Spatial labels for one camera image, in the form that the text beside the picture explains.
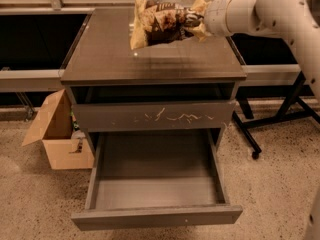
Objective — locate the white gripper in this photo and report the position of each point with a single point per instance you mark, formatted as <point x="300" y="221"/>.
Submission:
<point x="216" y="16"/>

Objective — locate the brown chip bag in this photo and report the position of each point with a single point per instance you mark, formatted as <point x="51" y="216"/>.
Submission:
<point x="158" y="22"/>

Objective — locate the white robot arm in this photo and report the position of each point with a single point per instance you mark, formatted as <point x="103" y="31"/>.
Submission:
<point x="283" y="209"/>

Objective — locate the grey drawer cabinet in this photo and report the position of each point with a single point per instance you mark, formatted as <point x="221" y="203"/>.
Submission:
<point x="104" y="69"/>

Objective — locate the scratched closed top drawer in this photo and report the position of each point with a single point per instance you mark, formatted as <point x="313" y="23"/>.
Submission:
<point x="153" y="116"/>

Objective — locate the open grey middle drawer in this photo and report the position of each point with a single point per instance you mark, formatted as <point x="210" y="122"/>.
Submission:
<point x="156" y="179"/>

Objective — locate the green bottle in box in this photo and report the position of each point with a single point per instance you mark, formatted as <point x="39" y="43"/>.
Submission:
<point x="75" y="124"/>

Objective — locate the open cardboard box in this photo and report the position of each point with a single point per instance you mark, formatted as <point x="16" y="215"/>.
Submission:
<point x="53" y="127"/>

